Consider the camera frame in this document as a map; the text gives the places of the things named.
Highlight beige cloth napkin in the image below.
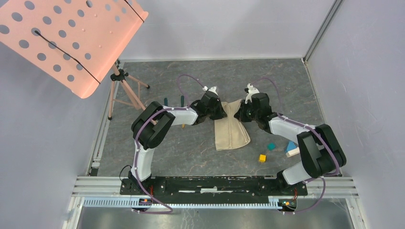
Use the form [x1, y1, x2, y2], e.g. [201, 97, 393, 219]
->
[214, 99, 251, 151]

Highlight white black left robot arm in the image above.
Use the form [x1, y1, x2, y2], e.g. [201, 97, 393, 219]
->
[128, 91, 227, 195]

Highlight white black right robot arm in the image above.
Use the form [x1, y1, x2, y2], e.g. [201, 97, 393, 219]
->
[234, 93, 347, 195]

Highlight teal cube block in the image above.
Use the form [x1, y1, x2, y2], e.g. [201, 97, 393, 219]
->
[267, 143, 276, 151]

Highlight yellow cube block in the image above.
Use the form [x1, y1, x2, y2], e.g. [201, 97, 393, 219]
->
[258, 154, 266, 163]

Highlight blue triangular block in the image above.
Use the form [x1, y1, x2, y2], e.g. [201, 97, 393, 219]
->
[285, 141, 297, 153]

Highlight white rectangular block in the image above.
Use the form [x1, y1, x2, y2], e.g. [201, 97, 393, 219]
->
[286, 147, 300, 157]

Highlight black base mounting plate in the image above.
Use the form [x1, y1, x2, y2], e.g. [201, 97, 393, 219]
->
[120, 176, 308, 205]

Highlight pink perforated music stand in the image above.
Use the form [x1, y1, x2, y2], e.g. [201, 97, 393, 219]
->
[0, 0, 148, 99]

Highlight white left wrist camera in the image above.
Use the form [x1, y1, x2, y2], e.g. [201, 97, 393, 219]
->
[203, 86, 218, 95]

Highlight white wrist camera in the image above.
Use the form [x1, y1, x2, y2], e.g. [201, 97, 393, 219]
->
[244, 83, 260, 104]
[203, 86, 218, 95]

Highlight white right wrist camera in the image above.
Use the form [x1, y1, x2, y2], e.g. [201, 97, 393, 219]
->
[244, 83, 260, 104]

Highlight aluminium frame rails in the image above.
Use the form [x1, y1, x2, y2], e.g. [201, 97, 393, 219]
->
[62, 0, 368, 229]

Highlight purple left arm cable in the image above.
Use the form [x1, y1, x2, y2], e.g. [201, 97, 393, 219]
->
[131, 74, 208, 215]

